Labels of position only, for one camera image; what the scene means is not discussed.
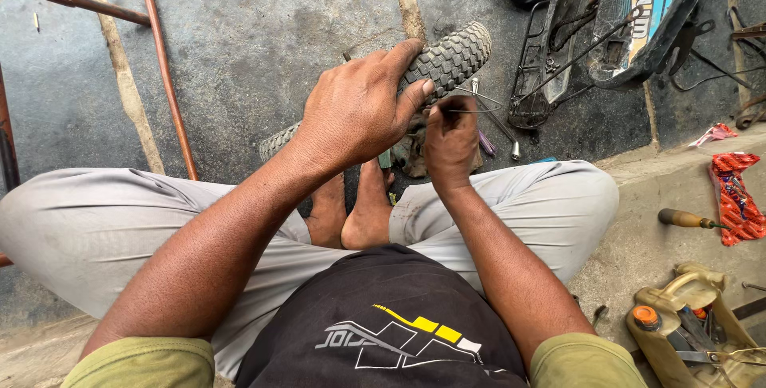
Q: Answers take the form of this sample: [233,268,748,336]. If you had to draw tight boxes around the person's left hand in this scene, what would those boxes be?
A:
[293,38,436,171]

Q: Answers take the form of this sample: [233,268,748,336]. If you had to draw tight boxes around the person's right hand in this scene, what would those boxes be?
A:
[422,96,480,189]

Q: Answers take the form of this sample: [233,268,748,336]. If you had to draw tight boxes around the thin bent metal wire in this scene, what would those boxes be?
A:
[444,86,504,115]

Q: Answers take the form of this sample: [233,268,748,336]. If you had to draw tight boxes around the small knobby grey tyre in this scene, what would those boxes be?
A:
[259,21,493,162]

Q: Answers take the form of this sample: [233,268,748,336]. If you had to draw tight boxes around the metal socket wrench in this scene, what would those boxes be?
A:
[470,77,522,161]

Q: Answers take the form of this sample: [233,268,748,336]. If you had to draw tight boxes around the dirty brown rag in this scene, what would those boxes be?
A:
[392,114,483,179]

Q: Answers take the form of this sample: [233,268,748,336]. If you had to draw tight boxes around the person's right foot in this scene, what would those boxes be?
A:
[340,158,396,251]

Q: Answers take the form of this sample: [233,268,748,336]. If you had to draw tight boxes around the person's foot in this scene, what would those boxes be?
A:
[340,158,396,251]
[304,171,348,250]

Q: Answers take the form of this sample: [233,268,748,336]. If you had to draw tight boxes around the person's left foot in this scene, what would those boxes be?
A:
[304,171,348,250]

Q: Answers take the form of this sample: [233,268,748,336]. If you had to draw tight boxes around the person's black printed shirt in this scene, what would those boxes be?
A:
[235,244,530,388]

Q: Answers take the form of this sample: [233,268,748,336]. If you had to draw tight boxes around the pink crumpled wrapper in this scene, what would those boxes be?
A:
[687,123,738,149]

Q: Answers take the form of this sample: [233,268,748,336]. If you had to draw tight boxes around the orange jerrycan cap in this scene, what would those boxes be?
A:
[632,305,661,333]

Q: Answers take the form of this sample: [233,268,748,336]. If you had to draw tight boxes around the red snack wrapper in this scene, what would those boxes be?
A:
[709,152,766,247]

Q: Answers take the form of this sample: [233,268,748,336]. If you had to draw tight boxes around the rusty metal part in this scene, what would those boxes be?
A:
[732,91,766,132]

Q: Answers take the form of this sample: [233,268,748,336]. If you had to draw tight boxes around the cut yellow jerrycan with tools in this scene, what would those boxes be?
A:
[625,262,766,388]

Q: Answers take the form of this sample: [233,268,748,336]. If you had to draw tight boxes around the metal scissors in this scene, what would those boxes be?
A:
[676,346,766,368]

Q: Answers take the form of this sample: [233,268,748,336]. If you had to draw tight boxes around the person's grey trousers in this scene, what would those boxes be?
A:
[0,160,621,380]

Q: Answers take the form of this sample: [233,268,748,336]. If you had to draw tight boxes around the blue yellow bicycle frame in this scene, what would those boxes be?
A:
[585,0,726,90]

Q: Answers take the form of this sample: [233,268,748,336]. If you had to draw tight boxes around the wooden handled screwdriver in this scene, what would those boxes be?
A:
[657,208,731,231]

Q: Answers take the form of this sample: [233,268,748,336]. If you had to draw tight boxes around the black cables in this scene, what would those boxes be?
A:
[669,5,766,93]

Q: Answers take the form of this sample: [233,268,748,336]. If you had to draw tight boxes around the copper-coloured metal tube frame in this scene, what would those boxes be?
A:
[0,0,199,269]

